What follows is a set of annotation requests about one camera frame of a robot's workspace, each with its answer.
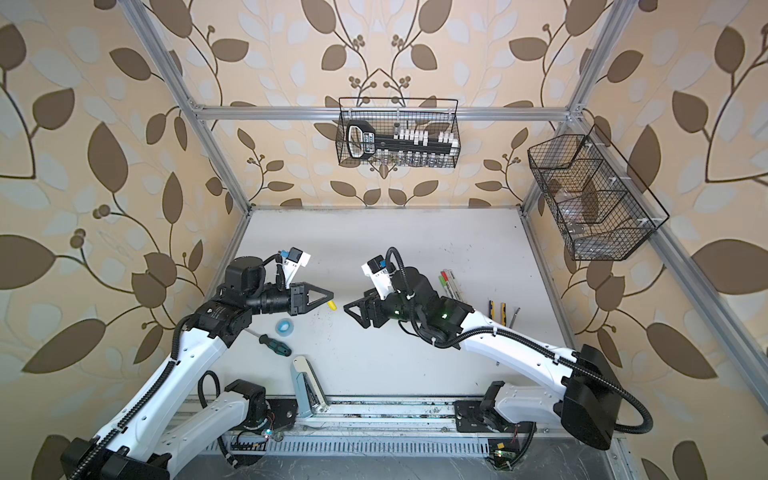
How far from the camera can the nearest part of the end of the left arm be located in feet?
1.87

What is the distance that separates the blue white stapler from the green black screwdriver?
39 millimetres

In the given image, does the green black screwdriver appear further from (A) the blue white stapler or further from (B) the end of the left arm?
(B) the end of the left arm

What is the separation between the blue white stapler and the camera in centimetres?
75

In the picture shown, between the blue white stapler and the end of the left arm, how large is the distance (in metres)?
0.24
